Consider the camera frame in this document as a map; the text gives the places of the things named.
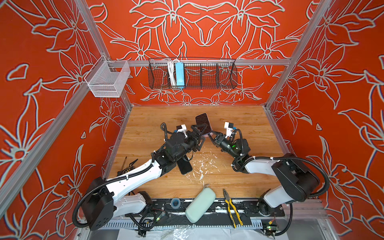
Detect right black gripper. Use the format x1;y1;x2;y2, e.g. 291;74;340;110
206;130;241;161

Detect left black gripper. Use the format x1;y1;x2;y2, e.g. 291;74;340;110
173;123;206;162

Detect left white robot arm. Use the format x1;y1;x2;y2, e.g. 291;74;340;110
72;123;208;231

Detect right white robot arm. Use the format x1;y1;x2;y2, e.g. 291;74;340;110
211;129;330;216

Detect mint green glasses case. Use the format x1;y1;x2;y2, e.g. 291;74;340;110
185;188;216;224

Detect blue tape roll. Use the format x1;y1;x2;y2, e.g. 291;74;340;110
170;198;181;209

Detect yellow black tape measure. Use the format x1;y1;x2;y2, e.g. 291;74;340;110
117;159;138;177

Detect light blue box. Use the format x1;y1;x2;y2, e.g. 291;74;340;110
175;62;185;89

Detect green circuit board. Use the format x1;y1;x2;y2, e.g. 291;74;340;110
263;221;279;234

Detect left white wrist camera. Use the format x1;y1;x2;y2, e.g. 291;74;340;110
175;124;188;138

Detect yellow handled pliers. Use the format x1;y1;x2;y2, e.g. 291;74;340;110
223;189;244;229

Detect black wire wall basket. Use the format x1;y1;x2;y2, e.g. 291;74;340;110
148;57;239;90

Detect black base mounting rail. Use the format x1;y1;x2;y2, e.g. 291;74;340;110
124;197;286;229

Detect clear plastic wall bin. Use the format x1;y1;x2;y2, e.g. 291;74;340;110
85;57;131;98

